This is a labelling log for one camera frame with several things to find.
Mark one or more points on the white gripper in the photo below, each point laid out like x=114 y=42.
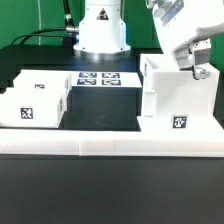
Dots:
x=181 y=22

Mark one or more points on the white drawer cabinet box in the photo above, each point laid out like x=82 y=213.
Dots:
x=172 y=99

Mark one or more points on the white front drawer tray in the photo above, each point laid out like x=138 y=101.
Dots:
x=33 y=108

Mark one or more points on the white drawer tray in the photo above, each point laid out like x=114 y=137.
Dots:
x=33 y=108
x=42 y=88

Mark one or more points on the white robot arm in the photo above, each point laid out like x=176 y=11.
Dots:
x=102 y=31

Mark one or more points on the white rear drawer tray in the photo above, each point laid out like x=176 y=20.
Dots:
x=42 y=88

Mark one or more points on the white marker tag sheet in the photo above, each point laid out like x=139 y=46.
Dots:
x=106 y=79

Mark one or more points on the white foam L-shaped fence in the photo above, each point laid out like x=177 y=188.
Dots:
x=171 y=142

